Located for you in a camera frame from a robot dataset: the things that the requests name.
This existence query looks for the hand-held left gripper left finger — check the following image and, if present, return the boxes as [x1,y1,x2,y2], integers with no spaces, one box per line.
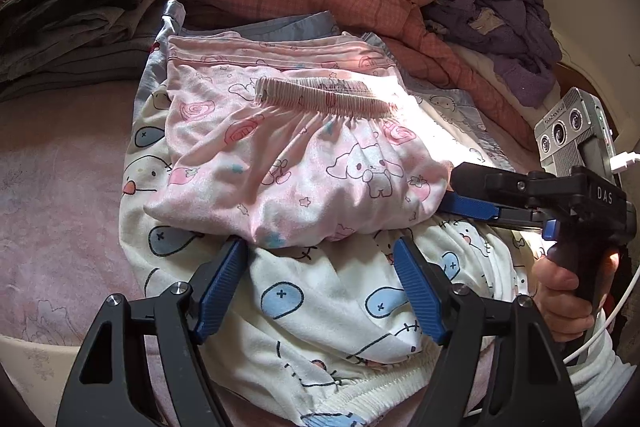
[55,238,249,427]

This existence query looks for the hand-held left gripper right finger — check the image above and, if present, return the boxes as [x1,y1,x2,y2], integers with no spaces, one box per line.
[392,237,583,427]

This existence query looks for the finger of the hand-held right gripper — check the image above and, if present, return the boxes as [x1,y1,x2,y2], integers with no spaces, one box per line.
[450,162,533,208]
[439,191,547,229]

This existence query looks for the pink cartoon print pants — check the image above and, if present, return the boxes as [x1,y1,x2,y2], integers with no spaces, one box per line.
[142,32,453,250]

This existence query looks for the white cartoon print pants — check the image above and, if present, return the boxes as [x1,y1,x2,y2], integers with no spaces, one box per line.
[119,79,548,427]

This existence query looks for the person's right hand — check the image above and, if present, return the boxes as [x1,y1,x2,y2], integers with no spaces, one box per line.
[534,252,623,350]

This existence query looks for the white pillow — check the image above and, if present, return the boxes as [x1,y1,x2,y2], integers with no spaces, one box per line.
[450,39,541,128]

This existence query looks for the purple fleece garment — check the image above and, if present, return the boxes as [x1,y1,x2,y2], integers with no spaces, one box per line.
[425,0,563,108]

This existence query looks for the pink bed sheet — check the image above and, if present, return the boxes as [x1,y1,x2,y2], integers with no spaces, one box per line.
[0,77,521,427]

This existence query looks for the cream mattress edge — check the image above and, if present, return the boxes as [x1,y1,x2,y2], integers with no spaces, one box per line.
[0,334,81,403]

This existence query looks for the pile of dark folded clothes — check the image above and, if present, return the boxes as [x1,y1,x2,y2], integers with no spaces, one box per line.
[0,0,173,102]

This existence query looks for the white cable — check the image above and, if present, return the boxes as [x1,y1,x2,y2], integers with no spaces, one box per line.
[562,152,640,365]

